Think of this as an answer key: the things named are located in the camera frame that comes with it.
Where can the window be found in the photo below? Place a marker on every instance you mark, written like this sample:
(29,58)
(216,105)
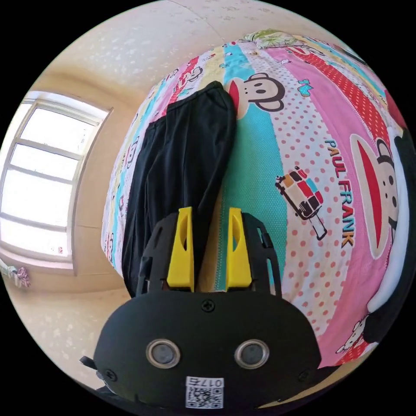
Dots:
(42,182)

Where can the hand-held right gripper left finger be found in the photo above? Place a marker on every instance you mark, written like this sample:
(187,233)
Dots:
(179,260)

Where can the black long pants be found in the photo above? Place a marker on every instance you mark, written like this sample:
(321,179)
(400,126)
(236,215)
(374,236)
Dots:
(182,156)

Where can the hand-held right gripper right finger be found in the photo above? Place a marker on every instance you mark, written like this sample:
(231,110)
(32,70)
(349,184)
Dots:
(239,263)

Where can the floral pillow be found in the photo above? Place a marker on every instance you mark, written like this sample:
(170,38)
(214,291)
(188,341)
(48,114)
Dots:
(271,39)

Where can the bed with cartoon printed sheet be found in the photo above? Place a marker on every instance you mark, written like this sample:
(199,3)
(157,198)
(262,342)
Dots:
(292,156)

